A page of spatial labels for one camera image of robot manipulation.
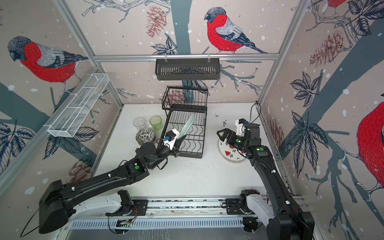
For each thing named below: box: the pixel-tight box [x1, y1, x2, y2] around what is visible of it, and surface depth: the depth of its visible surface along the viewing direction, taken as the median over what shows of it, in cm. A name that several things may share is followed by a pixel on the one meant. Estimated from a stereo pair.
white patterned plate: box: [218, 139, 246, 163], surface depth 94 cm
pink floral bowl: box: [135, 128, 156, 146], surface depth 97 cm
